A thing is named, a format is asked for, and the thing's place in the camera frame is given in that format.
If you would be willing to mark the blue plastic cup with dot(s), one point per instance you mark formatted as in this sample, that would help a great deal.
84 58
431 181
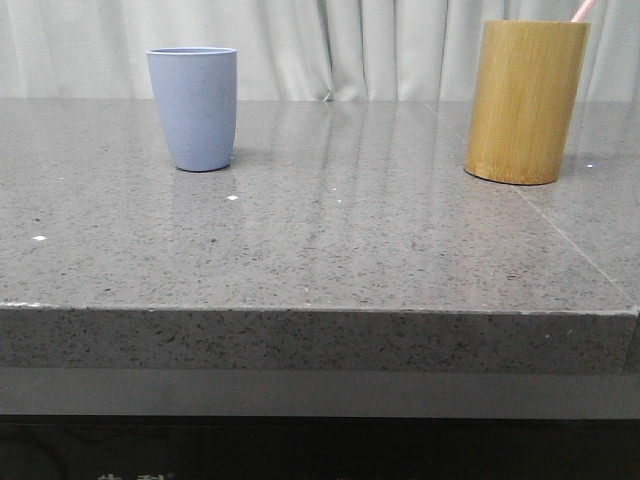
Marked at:
195 91

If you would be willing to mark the white curtain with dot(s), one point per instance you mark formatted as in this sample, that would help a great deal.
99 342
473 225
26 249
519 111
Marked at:
287 50

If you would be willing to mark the bamboo cylinder holder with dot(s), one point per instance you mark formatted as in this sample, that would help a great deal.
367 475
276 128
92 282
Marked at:
527 82

